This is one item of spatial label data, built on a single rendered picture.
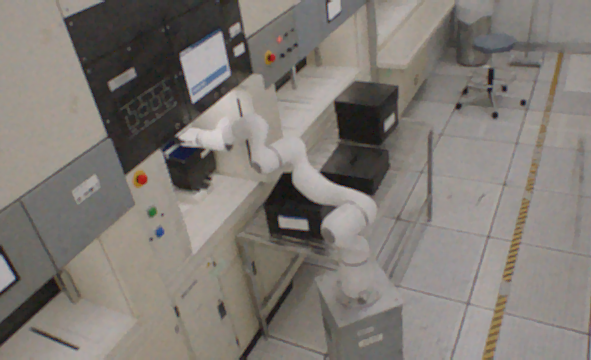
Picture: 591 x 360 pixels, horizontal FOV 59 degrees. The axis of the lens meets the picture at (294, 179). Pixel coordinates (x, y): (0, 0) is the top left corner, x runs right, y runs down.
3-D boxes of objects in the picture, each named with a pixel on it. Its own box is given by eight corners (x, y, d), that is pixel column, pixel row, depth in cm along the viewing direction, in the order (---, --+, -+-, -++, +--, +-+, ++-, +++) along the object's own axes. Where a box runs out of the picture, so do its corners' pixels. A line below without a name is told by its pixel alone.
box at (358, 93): (380, 146, 297) (378, 106, 283) (336, 138, 312) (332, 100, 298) (400, 123, 316) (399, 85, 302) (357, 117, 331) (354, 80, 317)
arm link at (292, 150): (350, 246, 189) (378, 223, 197) (357, 227, 180) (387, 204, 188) (259, 162, 209) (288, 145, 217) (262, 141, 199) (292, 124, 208)
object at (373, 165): (373, 196, 259) (372, 174, 252) (319, 187, 272) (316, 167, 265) (390, 164, 281) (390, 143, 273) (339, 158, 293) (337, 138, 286)
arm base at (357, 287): (389, 298, 203) (388, 263, 193) (344, 314, 200) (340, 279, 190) (369, 267, 219) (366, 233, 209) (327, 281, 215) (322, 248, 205)
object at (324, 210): (268, 234, 246) (261, 205, 236) (287, 199, 267) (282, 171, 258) (324, 241, 237) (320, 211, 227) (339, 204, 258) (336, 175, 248)
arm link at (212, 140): (207, 125, 240) (198, 141, 236) (230, 129, 233) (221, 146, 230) (216, 136, 246) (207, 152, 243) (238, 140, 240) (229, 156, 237)
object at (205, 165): (191, 200, 253) (178, 144, 235) (158, 190, 262) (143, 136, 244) (219, 173, 271) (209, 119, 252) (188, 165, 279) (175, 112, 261)
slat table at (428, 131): (364, 374, 264) (353, 264, 222) (262, 340, 290) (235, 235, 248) (432, 219, 355) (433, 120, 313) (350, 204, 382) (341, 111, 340)
